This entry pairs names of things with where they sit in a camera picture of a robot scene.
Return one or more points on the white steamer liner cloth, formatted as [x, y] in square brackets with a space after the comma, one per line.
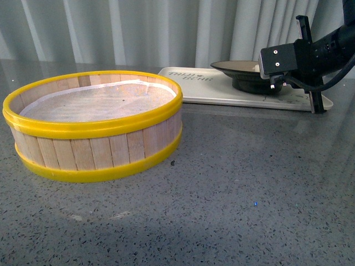
[100, 102]

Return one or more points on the beige plate with black rim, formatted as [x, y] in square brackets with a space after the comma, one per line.
[244, 78]

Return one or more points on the yellow-rimmed wooden steamer basket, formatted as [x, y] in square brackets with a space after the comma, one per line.
[93, 151]

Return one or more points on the white bear-print tray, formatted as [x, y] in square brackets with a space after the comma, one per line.
[210, 86]

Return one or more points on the grey pleated curtain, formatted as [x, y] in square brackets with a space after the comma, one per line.
[156, 33]

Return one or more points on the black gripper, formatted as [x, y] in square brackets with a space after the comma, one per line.
[306, 73]

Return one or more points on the white steamed bun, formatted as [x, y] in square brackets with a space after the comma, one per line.
[256, 67]

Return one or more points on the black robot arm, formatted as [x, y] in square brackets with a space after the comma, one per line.
[322, 64]

